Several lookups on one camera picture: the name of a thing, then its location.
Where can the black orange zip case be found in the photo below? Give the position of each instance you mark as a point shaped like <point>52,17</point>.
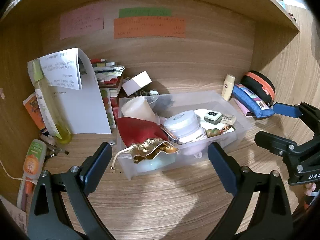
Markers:
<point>260,85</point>

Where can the orange green tube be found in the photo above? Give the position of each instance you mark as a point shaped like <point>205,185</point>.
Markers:
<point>32,169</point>

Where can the orange booklet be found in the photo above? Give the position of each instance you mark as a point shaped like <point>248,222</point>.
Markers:
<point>32,107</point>

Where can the green paper note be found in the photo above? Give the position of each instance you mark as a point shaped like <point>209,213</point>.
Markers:
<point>144,11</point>

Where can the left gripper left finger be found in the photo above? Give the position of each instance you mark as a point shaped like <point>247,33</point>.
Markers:
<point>48,217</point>

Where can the cream lotion bottle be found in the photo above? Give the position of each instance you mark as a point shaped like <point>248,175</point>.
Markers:
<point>228,87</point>

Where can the white paper sheet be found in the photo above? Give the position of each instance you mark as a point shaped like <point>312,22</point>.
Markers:
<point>75,91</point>

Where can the mint green bottle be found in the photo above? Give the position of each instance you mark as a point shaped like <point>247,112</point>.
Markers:
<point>160,161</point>

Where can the orange paper note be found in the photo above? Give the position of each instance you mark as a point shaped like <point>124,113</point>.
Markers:
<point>142,26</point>

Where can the pink paper note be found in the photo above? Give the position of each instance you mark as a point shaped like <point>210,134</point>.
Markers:
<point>81,21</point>

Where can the yellow liquid spray bottle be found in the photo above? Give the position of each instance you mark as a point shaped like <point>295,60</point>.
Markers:
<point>56,126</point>

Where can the blue patchwork pouch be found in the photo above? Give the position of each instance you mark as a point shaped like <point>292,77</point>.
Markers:
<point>251,101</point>

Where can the pink round jar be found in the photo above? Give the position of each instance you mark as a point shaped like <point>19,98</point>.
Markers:
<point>199,134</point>

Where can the clear plastic storage bin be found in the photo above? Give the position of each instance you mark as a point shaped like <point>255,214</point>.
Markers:
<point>167,105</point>

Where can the small white pink box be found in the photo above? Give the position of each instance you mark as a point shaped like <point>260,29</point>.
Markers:
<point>136,83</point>

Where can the small patterned eraser box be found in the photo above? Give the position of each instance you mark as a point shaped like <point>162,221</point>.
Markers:
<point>213,117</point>

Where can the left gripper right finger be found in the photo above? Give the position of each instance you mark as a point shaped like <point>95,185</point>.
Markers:
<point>271,218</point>

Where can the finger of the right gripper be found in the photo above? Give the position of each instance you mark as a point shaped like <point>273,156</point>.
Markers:
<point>287,110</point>

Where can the red gold drawstring pouch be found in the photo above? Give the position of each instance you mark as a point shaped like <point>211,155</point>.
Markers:
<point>144,140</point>

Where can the stack of books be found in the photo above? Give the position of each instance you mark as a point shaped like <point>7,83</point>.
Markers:
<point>110,78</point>

